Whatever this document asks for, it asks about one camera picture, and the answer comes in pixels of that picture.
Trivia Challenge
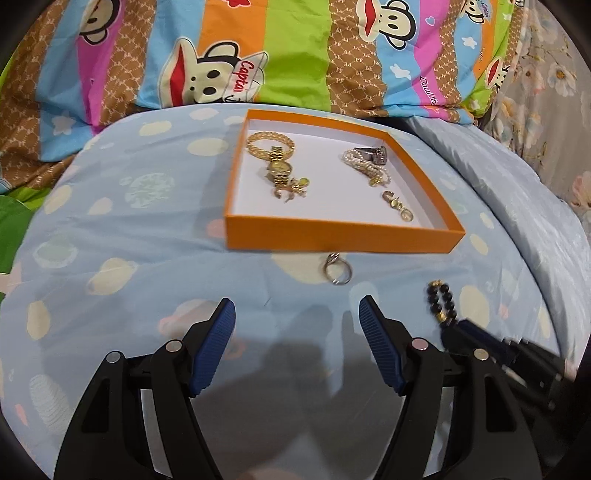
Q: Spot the gold pearl charm ring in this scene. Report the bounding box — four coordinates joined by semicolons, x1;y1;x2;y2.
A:
284;176;311;203

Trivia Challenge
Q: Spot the gold hoop earring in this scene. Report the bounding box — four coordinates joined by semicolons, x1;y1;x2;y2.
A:
273;184;296;202

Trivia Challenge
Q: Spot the small gold earring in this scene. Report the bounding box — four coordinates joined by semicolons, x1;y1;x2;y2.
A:
382;190;401;209

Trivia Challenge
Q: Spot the orange shallow box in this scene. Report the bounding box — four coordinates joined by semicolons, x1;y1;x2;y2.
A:
224;109;466;254

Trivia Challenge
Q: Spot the silver ring with stone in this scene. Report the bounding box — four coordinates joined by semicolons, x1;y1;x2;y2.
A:
321;251;354;287

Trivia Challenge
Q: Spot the silver wristwatch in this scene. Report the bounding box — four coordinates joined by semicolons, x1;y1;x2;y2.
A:
353;146;388;166

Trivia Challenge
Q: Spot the colourful monkey print quilt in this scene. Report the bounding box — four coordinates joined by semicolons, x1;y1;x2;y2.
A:
1;0;525;193

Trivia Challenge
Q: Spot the gold wristwatch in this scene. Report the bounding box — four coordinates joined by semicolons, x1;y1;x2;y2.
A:
267;146;293;187

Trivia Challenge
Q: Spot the light blue planet blanket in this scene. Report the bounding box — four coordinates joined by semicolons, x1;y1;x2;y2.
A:
1;105;590;479

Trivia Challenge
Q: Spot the gold chain bracelet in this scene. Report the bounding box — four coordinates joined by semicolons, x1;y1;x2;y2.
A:
244;130;297;162

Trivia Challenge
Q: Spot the pearl bracelet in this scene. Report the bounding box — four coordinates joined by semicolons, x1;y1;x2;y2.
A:
341;149;393;187

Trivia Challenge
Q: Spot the floral grey sheet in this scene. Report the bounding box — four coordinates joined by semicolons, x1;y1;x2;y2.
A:
483;1;590;210

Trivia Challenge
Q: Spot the black bead bracelet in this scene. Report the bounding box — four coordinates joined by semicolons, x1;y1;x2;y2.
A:
424;278;459;329

